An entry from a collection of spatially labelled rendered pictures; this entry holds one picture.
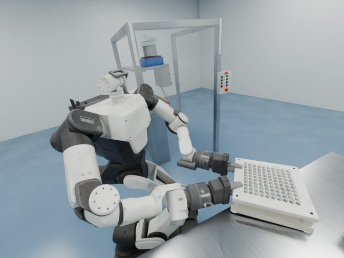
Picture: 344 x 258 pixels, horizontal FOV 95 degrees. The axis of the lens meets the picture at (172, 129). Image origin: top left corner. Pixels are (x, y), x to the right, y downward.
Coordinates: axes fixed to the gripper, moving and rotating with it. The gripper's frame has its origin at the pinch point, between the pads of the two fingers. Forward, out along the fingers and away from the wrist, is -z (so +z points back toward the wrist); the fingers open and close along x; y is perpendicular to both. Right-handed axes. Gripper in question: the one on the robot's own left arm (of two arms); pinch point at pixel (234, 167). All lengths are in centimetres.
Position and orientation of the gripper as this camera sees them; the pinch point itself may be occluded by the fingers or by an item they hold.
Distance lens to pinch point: 78.1
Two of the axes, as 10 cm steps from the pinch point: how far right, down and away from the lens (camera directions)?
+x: 1.0, 8.9, 4.4
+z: -8.6, -1.5, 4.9
